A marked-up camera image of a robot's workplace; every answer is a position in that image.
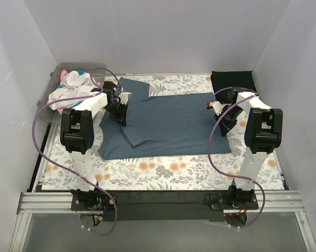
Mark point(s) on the floral table mat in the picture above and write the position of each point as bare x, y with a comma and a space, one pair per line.
191, 172

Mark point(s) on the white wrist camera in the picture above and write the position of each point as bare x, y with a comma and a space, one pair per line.
124, 97
215, 106

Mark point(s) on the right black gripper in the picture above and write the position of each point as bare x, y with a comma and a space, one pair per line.
228, 119

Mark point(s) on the folded black t shirt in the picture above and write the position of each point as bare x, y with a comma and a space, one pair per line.
221, 80

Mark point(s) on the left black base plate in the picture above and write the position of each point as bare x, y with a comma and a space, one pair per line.
109, 203

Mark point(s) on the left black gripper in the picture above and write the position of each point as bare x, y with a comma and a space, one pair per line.
118, 109

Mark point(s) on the white t shirt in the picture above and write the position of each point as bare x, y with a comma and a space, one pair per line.
78, 88

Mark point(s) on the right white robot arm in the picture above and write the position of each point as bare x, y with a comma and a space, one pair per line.
262, 135

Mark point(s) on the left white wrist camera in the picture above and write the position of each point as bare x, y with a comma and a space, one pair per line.
124, 97

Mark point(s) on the aluminium frame rail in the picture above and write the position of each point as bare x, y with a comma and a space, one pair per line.
66, 202

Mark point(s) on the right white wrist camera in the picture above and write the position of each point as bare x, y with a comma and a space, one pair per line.
215, 106

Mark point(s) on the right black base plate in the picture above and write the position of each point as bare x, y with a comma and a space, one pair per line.
220, 202

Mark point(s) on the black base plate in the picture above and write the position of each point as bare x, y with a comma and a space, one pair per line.
109, 203
220, 202

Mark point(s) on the blue grey t shirt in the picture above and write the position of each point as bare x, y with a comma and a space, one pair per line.
161, 126

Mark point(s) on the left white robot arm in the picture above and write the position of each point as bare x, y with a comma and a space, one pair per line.
77, 136

